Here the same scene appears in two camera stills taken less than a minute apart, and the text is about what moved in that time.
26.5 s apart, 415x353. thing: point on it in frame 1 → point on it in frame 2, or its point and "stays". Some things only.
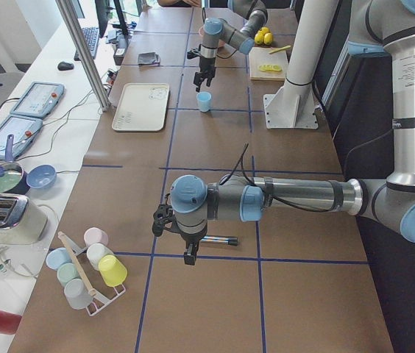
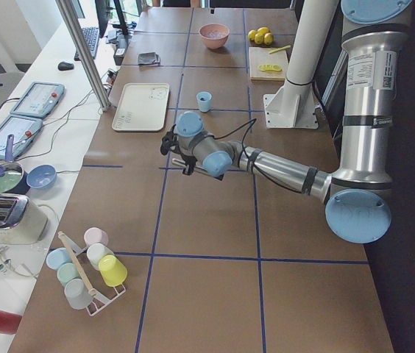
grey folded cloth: x=149 y=59 stays
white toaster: x=10 y=219 stays
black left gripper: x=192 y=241 → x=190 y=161
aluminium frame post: x=101 y=95 stays
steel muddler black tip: x=232 y=241 → x=198 y=169
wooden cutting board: x=264 y=66 stays
